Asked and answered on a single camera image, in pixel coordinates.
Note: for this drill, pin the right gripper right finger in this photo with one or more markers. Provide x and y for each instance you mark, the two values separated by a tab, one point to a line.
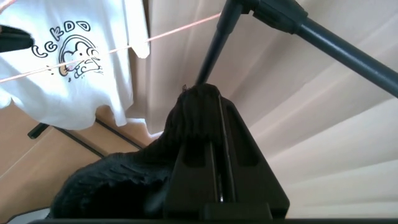
252	180

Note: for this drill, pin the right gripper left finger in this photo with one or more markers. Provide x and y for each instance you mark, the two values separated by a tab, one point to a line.
192	183

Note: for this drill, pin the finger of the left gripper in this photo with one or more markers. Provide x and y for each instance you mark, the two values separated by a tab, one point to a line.
15	39

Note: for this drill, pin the black garment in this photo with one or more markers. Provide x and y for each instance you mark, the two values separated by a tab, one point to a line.
109	186

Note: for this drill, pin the white printed t-shirt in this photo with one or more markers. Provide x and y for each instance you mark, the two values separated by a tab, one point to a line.
93	93

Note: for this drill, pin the pink clothes hanger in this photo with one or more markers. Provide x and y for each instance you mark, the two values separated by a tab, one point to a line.
183	27

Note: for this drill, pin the black clothes rack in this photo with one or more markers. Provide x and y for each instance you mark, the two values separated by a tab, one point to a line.
342	53

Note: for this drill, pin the beige curtain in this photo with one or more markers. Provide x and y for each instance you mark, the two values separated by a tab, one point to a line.
311	124

